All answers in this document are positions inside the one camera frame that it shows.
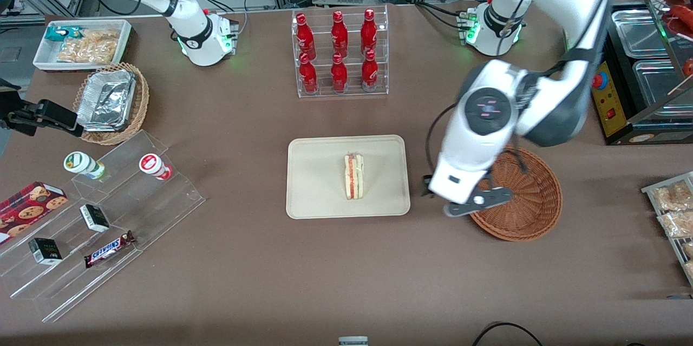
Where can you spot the light wicker basket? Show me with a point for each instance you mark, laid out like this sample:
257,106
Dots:
142,97

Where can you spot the stack of foil trays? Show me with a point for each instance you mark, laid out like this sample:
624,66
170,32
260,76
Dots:
105,99

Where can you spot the clear acrylic bottle rack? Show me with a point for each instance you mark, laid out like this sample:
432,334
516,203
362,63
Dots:
325,91

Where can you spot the steel food pan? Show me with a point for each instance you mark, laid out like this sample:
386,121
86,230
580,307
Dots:
658,89
641,32

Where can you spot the red sausage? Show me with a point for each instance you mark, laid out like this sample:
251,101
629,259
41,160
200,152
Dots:
683,13

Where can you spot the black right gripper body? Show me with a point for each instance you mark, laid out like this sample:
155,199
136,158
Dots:
23,117

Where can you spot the clear bag of chips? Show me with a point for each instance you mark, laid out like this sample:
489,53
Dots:
92,48

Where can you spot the small black box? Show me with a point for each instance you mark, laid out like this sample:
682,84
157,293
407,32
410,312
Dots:
45,251
95,217

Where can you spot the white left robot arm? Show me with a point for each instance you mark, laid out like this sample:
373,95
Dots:
476,151

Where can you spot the black hot food display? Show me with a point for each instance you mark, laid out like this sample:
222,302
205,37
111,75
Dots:
617,102

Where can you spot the clear acrylic stepped stand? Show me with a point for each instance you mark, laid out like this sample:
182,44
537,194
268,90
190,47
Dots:
162,210

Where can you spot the brown wicker basket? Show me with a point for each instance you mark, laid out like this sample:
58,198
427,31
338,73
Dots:
533,210

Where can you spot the clear snack bag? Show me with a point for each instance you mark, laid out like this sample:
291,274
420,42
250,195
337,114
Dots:
678,224
674,197

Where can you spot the red cookie box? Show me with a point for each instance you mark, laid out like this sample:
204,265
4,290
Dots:
27,208

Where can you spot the white snack tray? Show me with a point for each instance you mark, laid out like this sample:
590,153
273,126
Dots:
43,56

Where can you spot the teal snack packet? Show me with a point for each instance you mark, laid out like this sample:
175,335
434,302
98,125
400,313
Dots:
57,33

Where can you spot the white grey device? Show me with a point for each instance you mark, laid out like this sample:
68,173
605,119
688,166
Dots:
353,341

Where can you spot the snickers bar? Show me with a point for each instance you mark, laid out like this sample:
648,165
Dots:
108,249

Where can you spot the red lid yogurt cup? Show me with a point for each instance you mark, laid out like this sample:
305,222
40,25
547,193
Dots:
150,164

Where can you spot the red emergency button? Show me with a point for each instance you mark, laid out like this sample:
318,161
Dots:
599,80

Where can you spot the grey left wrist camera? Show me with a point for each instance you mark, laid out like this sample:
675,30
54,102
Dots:
476,202

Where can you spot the triangular sandwich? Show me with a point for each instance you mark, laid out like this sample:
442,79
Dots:
354,175

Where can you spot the beige rectangular tray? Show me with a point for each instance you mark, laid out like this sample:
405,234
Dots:
314,178

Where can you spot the green lid yogurt cup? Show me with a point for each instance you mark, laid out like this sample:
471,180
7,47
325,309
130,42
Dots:
81,163

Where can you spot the grey tray of snack bags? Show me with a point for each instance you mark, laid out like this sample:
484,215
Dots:
649,190

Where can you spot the red drink bottle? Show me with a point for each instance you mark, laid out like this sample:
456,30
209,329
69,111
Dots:
369,33
370,72
339,34
305,37
308,75
339,74

